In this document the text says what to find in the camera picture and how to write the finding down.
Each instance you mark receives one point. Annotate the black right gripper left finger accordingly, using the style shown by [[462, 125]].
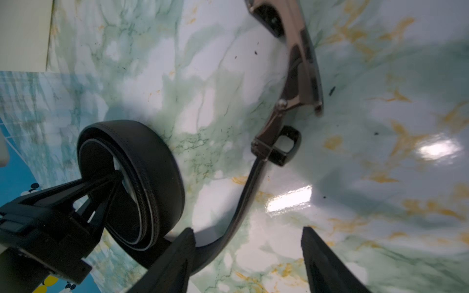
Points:
[[171, 271]]

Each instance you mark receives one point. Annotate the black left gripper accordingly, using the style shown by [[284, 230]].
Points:
[[54, 226]]

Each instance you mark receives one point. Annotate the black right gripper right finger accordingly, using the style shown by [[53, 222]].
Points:
[[325, 271]]

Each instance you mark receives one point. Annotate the black leather belt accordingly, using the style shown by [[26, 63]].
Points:
[[139, 223]]

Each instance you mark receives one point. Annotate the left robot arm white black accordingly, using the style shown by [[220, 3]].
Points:
[[20, 274]]

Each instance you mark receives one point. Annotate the white compartment storage box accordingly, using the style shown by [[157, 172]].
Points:
[[25, 34]]

